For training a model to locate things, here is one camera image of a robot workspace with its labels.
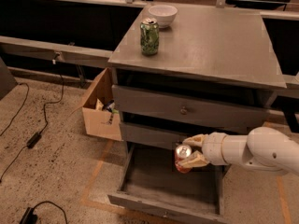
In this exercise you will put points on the black power adapter with cable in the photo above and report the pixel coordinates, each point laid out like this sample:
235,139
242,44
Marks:
37,135

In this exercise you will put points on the grey drawer cabinet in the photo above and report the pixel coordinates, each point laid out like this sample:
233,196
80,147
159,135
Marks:
228,42

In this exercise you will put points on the items inside cardboard box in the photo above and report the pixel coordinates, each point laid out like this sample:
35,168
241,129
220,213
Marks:
107,108

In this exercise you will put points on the white bowl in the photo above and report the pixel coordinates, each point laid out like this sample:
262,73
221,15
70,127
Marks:
163,14

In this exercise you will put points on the green soda can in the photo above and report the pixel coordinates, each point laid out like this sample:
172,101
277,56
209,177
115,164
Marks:
149,36

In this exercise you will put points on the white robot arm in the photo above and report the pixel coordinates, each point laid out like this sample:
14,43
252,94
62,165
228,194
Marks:
263,149

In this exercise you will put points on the grey middle drawer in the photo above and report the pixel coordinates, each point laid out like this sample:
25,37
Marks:
151,136

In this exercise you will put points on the red coke can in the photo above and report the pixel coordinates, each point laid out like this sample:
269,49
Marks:
181,153

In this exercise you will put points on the grey top drawer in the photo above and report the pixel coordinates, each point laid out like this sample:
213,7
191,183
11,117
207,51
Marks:
187,109

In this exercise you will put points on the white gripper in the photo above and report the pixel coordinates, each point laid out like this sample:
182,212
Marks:
212,148

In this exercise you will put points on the black power adapter foreground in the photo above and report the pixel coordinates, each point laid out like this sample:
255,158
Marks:
30,217

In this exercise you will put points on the grey metal railing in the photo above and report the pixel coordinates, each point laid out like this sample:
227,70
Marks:
286,86

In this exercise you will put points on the cardboard box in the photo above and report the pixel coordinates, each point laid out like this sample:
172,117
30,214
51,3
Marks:
99,122

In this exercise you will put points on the grey open bottom drawer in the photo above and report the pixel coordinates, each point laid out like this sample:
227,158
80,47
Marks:
151,184

